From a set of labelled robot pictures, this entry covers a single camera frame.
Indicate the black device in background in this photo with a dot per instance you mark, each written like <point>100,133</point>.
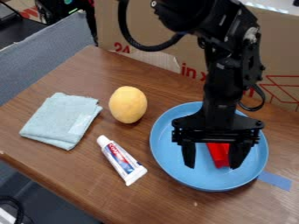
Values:
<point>53,10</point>

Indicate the light blue folded cloth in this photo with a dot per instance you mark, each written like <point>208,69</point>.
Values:
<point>61,119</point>

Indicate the grey fabric partition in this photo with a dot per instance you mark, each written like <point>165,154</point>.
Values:
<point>28,59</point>

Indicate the blue tape strip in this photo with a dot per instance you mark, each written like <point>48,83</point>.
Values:
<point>275,180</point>

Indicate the red star-shaped bar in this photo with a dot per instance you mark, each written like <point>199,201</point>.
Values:
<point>219,151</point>

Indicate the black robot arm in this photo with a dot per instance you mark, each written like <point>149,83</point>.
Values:
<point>228,35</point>

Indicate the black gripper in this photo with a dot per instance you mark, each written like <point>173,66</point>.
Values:
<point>216,127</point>

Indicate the brown cardboard box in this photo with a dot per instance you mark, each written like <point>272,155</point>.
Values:
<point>184,57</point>

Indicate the yellow round fruit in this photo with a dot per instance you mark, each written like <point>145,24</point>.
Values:
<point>127,104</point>

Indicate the white toothpaste tube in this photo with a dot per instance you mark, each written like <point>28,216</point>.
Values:
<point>127,166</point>

